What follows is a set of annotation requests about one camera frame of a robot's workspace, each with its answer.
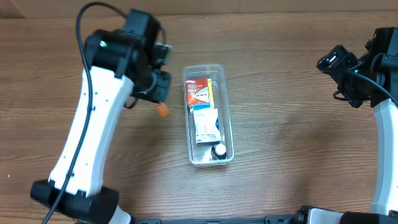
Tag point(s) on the clear plastic container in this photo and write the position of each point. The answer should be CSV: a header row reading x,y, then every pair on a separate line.
x,y
200,154

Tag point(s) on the white blue medicine box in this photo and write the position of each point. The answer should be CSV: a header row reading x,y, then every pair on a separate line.
x,y
206,126

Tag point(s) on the red white medicine box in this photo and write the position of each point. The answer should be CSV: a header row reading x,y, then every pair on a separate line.
x,y
197,92

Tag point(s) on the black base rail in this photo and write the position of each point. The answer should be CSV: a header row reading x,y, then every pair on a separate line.
x,y
268,219

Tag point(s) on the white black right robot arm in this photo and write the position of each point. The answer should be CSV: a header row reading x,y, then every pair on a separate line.
x,y
373,78

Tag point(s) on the orange tablet tube white cap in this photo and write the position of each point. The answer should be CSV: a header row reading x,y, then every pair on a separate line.
x,y
162,109

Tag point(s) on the blue yellow VapoDrops box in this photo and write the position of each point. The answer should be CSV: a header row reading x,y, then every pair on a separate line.
x,y
211,105

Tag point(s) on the dark syrup bottle white cap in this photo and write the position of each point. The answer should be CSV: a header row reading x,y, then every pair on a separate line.
x,y
219,152

